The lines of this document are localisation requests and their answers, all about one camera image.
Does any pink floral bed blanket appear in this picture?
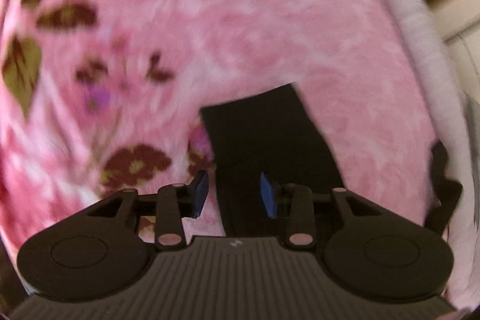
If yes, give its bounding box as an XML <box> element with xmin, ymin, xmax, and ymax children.
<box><xmin>1</xmin><ymin>0</ymin><xmax>436</xmax><ymax>257</ymax></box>

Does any striped lilac quilt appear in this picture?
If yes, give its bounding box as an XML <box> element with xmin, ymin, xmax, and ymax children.
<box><xmin>385</xmin><ymin>0</ymin><xmax>479</xmax><ymax>309</ymax></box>

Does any black garment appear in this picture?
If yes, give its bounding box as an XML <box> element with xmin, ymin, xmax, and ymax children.
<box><xmin>200</xmin><ymin>85</ymin><xmax>344</xmax><ymax>237</ymax></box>

